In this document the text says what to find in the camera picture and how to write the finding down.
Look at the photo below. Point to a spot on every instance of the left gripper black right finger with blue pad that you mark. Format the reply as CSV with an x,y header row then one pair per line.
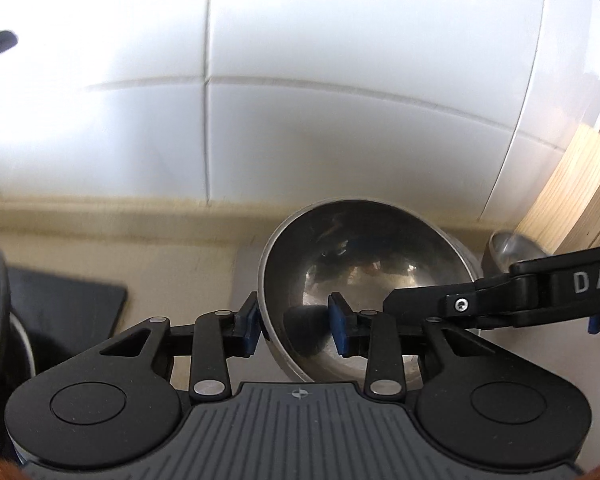
x,y
377,337

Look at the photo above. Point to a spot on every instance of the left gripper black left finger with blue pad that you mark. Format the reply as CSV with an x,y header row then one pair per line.
x,y
139,361

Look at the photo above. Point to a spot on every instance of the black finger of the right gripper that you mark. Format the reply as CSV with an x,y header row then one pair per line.
x,y
481,304

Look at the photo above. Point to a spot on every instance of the large steel bowl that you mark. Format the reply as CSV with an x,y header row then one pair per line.
x,y
505,248

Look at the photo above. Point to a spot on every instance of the small steel bowl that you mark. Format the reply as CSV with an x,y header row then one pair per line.
x,y
360,248

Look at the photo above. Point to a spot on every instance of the wooden cutting board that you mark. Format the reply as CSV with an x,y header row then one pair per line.
x,y
565,216

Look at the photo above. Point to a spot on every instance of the black mat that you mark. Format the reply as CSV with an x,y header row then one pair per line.
x,y
63,316

